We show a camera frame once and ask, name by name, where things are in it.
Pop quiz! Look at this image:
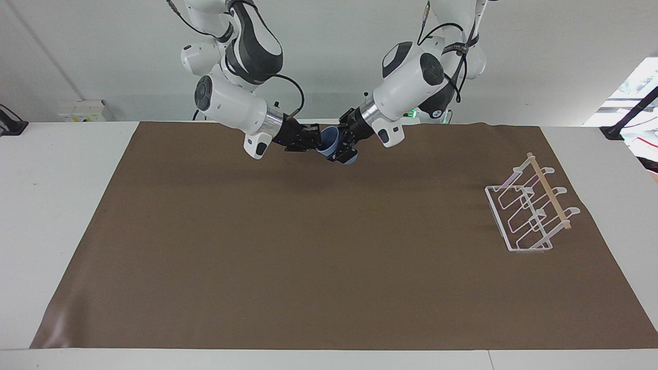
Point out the blue cup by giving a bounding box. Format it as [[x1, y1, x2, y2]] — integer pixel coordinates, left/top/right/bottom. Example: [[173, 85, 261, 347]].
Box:
[[315, 126, 358, 166]]

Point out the black stand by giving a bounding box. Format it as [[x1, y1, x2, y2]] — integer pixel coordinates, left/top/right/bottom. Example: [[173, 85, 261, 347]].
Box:
[[0, 103, 29, 137], [599, 85, 658, 141]]

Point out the white wall socket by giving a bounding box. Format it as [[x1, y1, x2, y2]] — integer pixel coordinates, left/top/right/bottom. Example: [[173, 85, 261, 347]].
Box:
[[58, 100, 107, 123]]

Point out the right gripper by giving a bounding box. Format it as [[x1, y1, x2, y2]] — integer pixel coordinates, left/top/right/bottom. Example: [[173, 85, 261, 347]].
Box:
[[280, 119, 322, 153]]

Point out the black cable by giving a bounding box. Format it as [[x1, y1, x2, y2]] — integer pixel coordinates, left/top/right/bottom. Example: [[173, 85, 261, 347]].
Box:
[[271, 73, 305, 122], [417, 0, 481, 104], [166, 0, 230, 43]]

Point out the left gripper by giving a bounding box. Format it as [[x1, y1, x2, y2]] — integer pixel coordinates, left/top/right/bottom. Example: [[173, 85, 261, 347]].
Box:
[[328, 107, 375, 164]]

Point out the white wire cup holder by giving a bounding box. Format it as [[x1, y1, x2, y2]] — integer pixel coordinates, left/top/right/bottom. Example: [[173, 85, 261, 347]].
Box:
[[484, 152, 582, 254]]

